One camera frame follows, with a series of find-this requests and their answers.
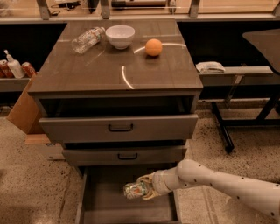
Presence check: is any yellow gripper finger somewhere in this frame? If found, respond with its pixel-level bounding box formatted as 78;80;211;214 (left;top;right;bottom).
143;190;159;200
136;173;153;184

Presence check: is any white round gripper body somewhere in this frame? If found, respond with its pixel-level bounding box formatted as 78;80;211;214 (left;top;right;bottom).
152;168;183;195

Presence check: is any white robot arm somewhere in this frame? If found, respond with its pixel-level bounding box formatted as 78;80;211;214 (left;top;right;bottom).
136;159;280;221

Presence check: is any middle grey drawer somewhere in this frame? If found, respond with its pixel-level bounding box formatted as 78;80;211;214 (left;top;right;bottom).
62;145;186;166

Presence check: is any top grey drawer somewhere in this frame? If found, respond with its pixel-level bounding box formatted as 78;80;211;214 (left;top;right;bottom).
39;114;198;143

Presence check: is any bottom open grey drawer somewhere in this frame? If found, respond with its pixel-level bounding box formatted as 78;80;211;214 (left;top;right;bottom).
75;164;182;224

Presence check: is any grey drawer cabinet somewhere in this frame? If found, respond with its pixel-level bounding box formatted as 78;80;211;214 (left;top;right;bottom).
28;18;204;224

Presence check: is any red soda can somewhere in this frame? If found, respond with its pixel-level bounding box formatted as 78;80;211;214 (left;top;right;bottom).
0;59;14;78
22;62;37;77

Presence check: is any red soda can left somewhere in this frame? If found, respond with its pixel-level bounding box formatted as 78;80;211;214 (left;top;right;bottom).
0;59;14;78

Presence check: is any folded white cloth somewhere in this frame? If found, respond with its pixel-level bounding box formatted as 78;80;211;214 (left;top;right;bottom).
196;61;225;74

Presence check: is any orange fruit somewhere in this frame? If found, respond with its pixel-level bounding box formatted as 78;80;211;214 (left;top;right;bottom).
145;38;163;57

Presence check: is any cardboard box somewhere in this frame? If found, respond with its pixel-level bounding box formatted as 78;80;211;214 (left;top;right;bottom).
7;76;44;135

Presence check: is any white bowl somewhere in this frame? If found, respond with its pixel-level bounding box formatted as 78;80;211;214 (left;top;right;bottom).
105;25;135;50

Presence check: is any clear plastic water bottle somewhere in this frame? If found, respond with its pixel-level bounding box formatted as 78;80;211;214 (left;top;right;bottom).
72;27;105;54

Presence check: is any dark side table top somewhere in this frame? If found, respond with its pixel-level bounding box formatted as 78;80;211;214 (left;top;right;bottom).
242;29;280;74

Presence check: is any white pump bottle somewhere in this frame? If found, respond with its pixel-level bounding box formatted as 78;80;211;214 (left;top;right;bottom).
4;50;25;79

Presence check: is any black table leg frame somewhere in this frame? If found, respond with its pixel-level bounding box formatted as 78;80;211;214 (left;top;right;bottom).
211;92;280;154

